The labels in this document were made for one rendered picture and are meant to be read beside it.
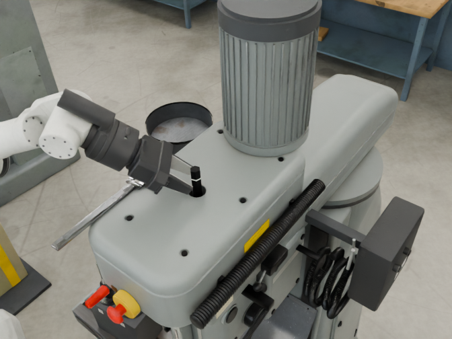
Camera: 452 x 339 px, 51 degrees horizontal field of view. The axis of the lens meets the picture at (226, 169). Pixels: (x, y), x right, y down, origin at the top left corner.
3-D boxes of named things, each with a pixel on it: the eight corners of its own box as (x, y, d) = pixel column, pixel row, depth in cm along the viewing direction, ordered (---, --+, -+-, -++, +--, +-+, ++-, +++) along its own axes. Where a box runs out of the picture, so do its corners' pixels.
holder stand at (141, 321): (142, 355, 171) (134, 327, 158) (98, 327, 180) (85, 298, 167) (163, 329, 179) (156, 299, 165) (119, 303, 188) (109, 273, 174)
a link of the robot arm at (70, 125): (91, 178, 88) (31, 152, 84) (107, 136, 95) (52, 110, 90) (116, 146, 80) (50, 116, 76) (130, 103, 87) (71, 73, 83)
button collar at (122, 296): (136, 323, 93) (130, 307, 89) (115, 307, 96) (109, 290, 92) (142, 316, 94) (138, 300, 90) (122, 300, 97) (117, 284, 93)
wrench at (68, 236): (61, 254, 87) (60, 251, 86) (48, 245, 88) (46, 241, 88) (152, 179, 101) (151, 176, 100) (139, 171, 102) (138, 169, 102)
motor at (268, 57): (278, 169, 101) (284, 30, 80) (206, 136, 111) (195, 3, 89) (324, 124, 113) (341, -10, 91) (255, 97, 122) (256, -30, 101)
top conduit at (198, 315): (203, 333, 87) (202, 323, 84) (186, 321, 89) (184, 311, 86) (325, 192, 112) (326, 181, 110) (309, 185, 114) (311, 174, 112)
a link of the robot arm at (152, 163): (156, 163, 101) (104, 138, 96) (178, 133, 95) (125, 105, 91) (148, 206, 91) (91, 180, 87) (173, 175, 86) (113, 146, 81)
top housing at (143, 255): (180, 345, 90) (171, 298, 79) (91, 276, 102) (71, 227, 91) (308, 200, 116) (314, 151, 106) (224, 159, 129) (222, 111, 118)
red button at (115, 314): (120, 329, 91) (116, 319, 89) (106, 318, 93) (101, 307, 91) (132, 317, 93) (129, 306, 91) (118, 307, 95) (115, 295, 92)
